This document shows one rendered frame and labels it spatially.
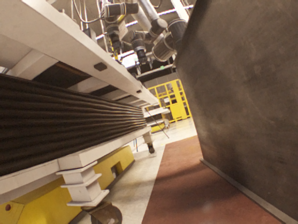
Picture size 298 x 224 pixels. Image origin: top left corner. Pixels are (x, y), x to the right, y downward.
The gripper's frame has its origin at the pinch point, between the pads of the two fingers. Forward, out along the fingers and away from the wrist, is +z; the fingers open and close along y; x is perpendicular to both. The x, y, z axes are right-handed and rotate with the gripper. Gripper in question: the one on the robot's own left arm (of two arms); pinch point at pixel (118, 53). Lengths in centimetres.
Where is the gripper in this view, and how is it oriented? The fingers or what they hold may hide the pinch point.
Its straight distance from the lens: 123.3
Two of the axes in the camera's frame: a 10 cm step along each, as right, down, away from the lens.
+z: 2.8, 9.6, -0.7
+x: -1.7, -0.3, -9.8
